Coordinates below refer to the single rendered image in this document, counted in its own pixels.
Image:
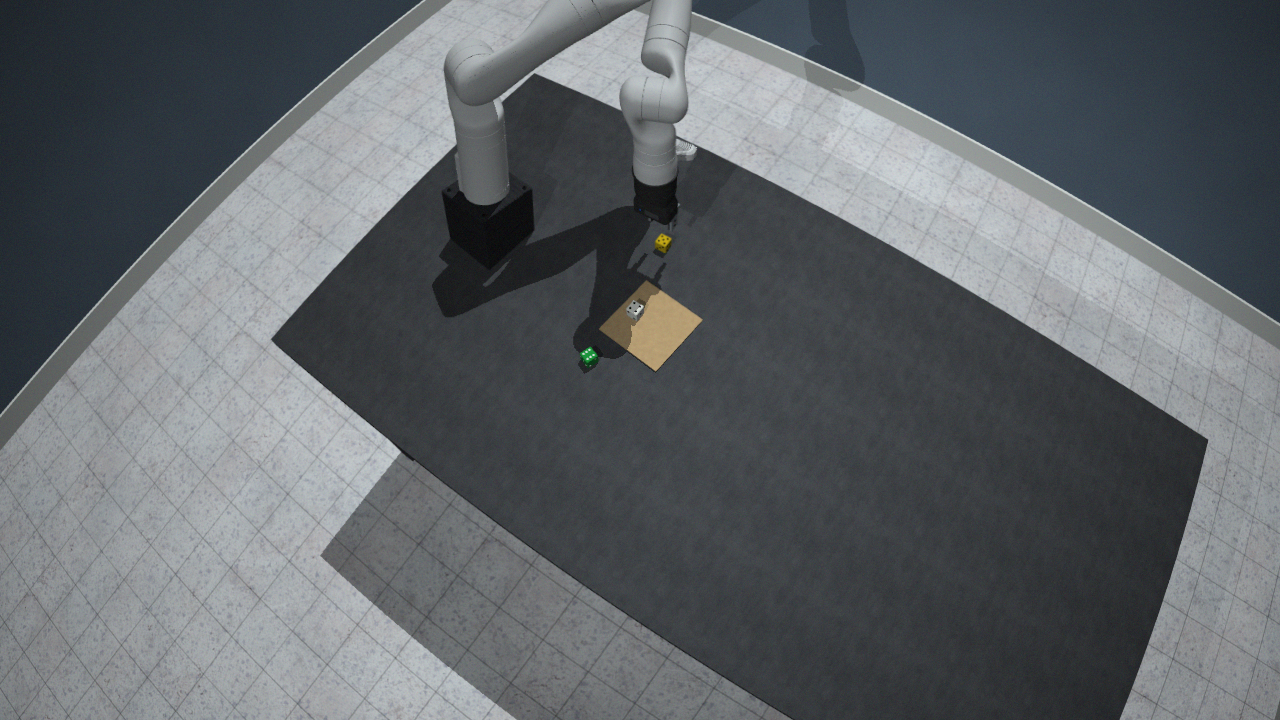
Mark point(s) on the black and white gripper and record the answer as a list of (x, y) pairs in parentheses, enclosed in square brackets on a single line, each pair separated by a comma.
[(656, 185)]

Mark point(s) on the tan flat mat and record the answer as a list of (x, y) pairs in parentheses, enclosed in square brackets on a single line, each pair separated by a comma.
[(663, 327)]

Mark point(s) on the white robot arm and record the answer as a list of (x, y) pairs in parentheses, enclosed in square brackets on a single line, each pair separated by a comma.
[(479, 76)]

